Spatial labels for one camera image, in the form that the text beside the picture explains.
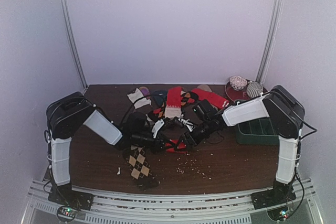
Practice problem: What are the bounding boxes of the tan brown sock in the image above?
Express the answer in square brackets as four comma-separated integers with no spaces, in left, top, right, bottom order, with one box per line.
[197,84,212,92]

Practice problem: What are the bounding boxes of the left aluminium frame post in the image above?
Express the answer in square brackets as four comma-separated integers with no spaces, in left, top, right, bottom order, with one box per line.
[60,0,88,90]

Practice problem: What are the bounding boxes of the brown beige argyle sock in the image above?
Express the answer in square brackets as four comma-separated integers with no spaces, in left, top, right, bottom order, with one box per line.
[122,145,159,191]

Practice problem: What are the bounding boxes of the red sock white cuff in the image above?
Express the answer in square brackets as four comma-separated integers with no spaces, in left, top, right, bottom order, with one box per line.
[192,88,229,109]

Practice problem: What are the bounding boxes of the white brown block sock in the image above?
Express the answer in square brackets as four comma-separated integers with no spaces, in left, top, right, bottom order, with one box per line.
[127,86,152,109]

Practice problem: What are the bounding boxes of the white red patterned bowl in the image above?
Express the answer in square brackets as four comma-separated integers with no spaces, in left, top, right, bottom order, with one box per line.
[229,76,248,91]

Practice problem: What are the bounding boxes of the dark blue sock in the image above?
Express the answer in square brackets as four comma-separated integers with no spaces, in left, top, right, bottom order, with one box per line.
[152,90,167,106]

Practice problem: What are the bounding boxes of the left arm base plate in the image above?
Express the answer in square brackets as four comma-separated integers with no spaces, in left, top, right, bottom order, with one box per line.
[48,190,93,210]

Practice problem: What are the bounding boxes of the orange brown argyle sock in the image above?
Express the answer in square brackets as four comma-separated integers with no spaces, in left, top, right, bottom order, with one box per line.
[148,90,198,122]

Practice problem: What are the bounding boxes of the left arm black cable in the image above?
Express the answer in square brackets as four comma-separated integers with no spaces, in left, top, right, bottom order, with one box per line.
[119,97,169,127]

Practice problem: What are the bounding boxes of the red white zigzag sock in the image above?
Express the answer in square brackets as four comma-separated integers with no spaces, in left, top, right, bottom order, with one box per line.
[164,87,182,119]

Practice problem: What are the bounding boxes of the green divided organizer tray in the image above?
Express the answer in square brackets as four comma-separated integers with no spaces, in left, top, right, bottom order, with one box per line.
[235,118,279,146]

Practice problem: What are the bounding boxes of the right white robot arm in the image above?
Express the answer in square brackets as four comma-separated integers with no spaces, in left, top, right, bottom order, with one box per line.
[178,85,305,204]

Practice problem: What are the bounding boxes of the red snowflake sock pair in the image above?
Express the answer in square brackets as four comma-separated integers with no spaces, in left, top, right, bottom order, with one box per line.
[164,139,191,153]

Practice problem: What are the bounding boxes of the aluminium frame post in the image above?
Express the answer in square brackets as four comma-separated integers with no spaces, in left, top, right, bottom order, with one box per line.
[256,0,283,84]
[60,0,88,90]

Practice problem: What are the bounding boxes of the red round plate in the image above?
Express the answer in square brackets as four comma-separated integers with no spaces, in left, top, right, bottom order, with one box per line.
[225,80,270,101]

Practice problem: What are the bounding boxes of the grey striped cup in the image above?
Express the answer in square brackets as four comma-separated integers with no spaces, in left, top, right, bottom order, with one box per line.
[246,81,264,98]

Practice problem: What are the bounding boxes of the purple orange striped sock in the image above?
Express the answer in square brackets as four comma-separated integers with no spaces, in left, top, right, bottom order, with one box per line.
[134,87,151,109]

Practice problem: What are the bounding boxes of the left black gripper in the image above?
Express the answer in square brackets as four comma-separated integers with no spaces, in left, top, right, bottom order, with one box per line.
[132,132,174,155]

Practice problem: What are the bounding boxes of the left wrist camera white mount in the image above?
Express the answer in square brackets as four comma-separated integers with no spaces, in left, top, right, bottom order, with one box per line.
[151,119,165,138]

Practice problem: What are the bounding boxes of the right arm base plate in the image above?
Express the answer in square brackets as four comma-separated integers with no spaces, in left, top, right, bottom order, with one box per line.
[251,189,297,210]

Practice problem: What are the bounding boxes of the right aluminium frame post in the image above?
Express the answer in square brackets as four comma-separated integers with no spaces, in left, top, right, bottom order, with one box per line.
[256,0,283,84]

